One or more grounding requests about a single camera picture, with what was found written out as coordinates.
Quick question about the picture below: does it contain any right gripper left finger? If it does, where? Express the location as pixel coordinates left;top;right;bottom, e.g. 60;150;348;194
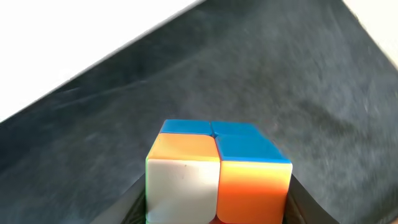
90;173;148;224

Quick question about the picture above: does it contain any white shelf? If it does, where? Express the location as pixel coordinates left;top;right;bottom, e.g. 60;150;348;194
0;0;206;124

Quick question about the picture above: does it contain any many-coloured puzzle cube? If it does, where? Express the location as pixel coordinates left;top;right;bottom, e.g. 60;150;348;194
144;118;294;224

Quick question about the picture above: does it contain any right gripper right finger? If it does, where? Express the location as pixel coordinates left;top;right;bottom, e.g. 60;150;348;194
284;173;340;224

